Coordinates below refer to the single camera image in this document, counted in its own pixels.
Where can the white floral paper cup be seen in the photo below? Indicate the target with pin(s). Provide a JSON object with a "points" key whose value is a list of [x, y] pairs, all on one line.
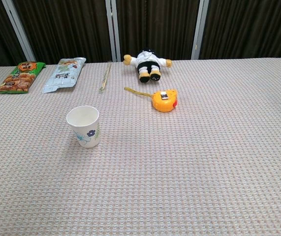
{"points": [[82, 123]]}

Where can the orange tape measure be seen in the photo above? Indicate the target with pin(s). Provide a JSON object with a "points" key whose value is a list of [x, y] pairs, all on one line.
{"points": [[163, 99]]}

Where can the checkered woven tablecloth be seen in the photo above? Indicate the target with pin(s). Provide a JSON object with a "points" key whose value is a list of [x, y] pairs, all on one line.
{"points": [[155, 159]]}

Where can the wrapped disposable chopsticks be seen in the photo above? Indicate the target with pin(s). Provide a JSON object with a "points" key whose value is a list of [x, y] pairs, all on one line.
{"points": [[105, 77]]}

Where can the plush toy in white coat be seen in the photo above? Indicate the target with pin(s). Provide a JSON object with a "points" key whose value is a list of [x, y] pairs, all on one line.
{"points": [[148, 64]]}

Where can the white silver snack bag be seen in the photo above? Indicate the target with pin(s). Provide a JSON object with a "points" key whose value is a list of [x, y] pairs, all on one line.
{"points": [[62, 75]]}

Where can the dark brown curtain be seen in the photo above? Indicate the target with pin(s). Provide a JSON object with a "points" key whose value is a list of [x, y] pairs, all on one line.
{"points": [[64, 27]]}

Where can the green orange snack bag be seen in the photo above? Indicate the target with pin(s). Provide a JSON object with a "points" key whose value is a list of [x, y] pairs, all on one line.
{"points": [[19, 77]]}

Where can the grey metal frame post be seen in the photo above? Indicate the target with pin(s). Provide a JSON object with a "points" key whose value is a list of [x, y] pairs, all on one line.
{"points": [[18, 28], [112, 29], [199, 29]]}

